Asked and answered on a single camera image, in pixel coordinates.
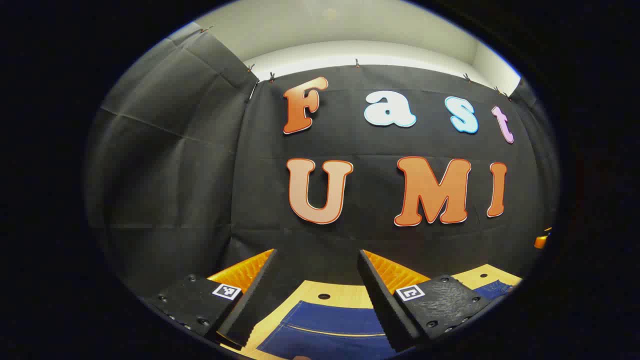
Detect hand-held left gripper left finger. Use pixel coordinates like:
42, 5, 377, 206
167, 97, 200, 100
144, 248, 279, 349

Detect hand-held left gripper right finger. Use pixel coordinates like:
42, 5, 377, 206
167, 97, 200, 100
357, 249, 494, 353

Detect blue denim jeans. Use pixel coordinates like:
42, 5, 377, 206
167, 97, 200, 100
257, 280, 514, 360

